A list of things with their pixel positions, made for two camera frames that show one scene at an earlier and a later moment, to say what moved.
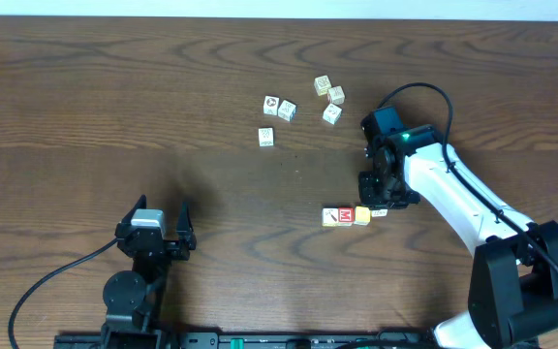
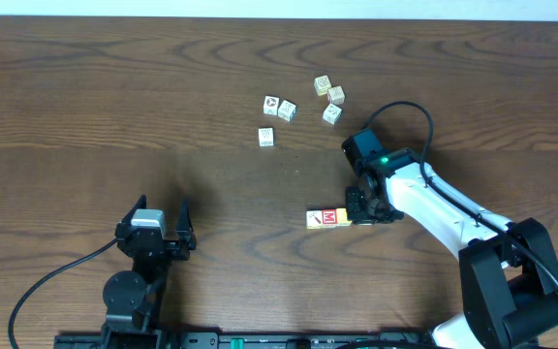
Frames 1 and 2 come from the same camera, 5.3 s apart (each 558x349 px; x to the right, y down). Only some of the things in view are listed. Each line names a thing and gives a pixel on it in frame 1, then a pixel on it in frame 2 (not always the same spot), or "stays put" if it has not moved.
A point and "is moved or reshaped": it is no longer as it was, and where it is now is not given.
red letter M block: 346,216 to 329,217
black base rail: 245,340 stays put
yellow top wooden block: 362,215 is moved or reshaped
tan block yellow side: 322,84 stays put
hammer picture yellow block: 329,217 to 314,219
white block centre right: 331,113 stays put
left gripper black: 173,244 stays put
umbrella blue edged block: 287,111 stays put
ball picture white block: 271,105 stays put
